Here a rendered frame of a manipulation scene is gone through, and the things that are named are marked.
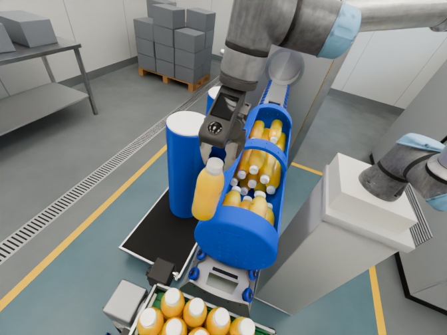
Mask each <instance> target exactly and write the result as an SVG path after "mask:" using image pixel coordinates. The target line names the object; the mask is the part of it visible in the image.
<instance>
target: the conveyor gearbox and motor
mask: <svg viewBox="0 0 447 335"><path fill-rule="evenodd" d="M147 296H148V291H147V289H146V288H144V287H142V286H139V285H137V284H134V283H132V282H129V281H127V280H124V279H122V280H121V281H120V282H119V285H118V286H117V288H116V290H115V291H114V292H113V294H112V296H111V297H110V299H109V300H108V302H107V303H106V305H105V306H103V310H102V311H103V312H104V313H105V314H106V315H107V316H108V317H109V319H111V320H112V322H113V324H114V326H115V327H116V329H117V330H118V331H119V333H121V330H123V328H127V329H129V330H130V329H131V327H132V325H133V324H134V321H135V320H136V317H137V316H138V313H139V312H140V310H141V308H142V306H143V304H144V301H145V300H146V297H147Z"/></svg>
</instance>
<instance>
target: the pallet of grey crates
mask: <svg viewBox="0 0 447 335"><path fill-rule="evenodd" d="M146 6H147V14H148V17H142V18H137V19H133V21H134V32H135V39H136V50H137V54H138V64H139V67H138V72H139V75H142V76H144V75H146V74H149V73H151V72H153V73H155V74H159V75H161V76H163V82H164V83H166V84H168V83H170V82H172V81H173V80H177V81H180V82H183V83H186V84H188V91H190V92H193V91H195V90H196V89H198V88H199V87H200V86H201V85H203V84H204V83H206V82H207V81H208V80H210V73H211V72H210V68H211V61H212V60H211V59H212V47H213V46H212V45H213V42H214V27H215V21H216V12H213V11H208V10H205V9H200V8H191V9H186V22H185V9H184V8H181V7H177V6H176V2H173V1H168V0H146Z"/></svg>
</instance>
